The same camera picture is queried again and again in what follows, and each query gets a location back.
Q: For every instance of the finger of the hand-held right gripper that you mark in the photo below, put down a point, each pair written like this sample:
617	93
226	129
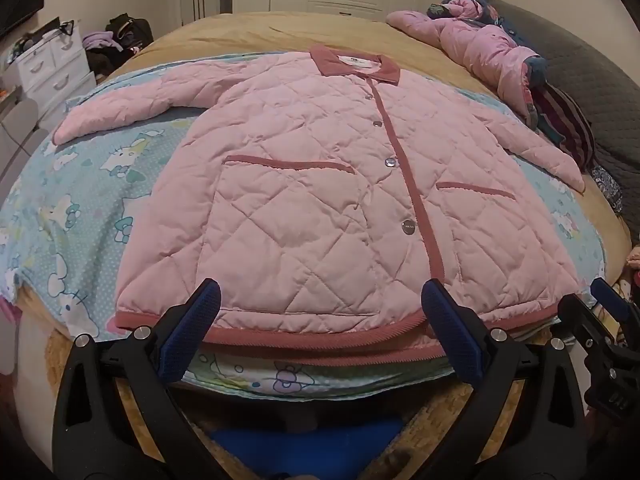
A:
612	300
587	327

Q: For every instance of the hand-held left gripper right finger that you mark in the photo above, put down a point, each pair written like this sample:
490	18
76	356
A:
450	335

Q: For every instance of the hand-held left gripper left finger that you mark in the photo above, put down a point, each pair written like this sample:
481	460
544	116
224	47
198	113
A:
192	335

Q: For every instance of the pink quilted jacket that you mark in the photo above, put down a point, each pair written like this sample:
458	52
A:
300	185

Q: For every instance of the dark clothes pile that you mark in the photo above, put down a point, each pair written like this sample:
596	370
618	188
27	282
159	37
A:
102	62

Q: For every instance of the purple clothes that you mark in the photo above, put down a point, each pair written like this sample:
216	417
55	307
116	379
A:
100	40

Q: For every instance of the dark floral cloth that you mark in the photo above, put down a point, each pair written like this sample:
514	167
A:
607	187

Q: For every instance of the blue cartoon printed sheet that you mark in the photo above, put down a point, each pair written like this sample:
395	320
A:
75	220

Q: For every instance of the striped pillow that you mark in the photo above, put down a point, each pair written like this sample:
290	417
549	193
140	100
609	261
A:
570	125

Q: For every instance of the grey quilted headboard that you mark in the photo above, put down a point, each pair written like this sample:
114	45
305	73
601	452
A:
590	85

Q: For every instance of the pink floral comforter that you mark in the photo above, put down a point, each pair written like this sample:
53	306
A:
480	50

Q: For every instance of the white drawer chest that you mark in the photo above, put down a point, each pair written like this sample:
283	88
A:
55	75

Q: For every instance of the black bag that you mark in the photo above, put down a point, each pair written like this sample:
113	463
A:
130	32

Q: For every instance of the bed with tan bedspread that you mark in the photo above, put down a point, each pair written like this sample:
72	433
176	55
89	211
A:
300	30

